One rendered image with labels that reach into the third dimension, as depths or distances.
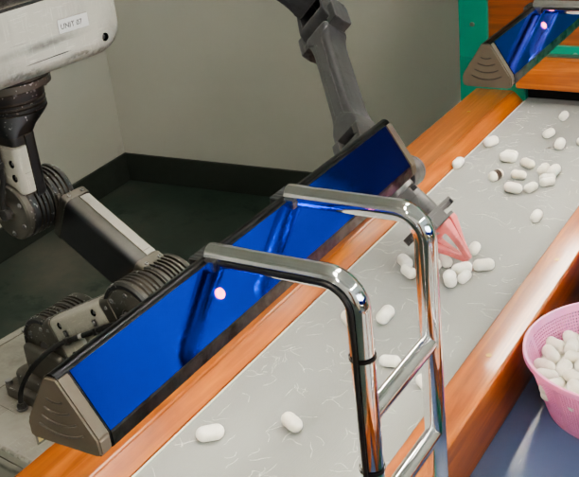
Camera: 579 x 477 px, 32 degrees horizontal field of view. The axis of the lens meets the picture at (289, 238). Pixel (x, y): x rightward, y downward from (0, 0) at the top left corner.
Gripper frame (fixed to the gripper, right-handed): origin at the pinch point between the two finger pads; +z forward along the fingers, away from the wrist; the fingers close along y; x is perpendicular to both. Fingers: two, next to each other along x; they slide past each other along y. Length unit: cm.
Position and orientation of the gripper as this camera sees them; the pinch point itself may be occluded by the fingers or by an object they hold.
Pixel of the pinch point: (465, 256)
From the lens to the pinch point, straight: 170.1
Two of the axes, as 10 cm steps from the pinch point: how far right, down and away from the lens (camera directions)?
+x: -4.8, 5.9, 6.5
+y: 5.2, -4.0, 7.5
